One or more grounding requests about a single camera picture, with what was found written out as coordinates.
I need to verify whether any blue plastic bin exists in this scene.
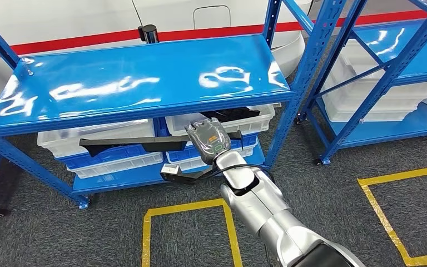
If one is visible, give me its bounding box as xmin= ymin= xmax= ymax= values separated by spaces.
xmin=55 ymin=144 xmax=163 ymax=171
xmin=158 ymin=117 xmax=259 ymax=164

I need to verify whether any long black plastic frame part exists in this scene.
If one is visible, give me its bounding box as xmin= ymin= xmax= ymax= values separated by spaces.
xmin=79 ymin=130 xmax=245 ymax=157

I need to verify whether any black stanchion post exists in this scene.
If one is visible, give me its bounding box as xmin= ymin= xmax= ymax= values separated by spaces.
xmin=137 ymin=24 xmax=160 ymax=44

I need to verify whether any yellow floor tape square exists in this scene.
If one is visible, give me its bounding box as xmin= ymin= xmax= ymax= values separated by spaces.
xmin=357 ymin=165 xmax=427 ymax=267
xmin=141 ymin=198 xmax=244 ymax=267

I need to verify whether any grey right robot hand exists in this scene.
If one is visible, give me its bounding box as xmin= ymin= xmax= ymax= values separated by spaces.
xmin=183 ymin=117 xmax=232 ymax=166

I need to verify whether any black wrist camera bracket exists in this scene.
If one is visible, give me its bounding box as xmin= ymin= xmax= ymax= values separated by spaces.
xmin=160 ymin=169 xmax=224 ymax=186

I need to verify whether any white car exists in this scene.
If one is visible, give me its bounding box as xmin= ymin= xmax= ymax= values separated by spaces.
xmin=0 ymin=0 xmax=314 ymax=117

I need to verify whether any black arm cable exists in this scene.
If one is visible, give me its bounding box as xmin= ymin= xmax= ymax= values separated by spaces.
xmin=198 ymin=164 xmax=275 ymax=185

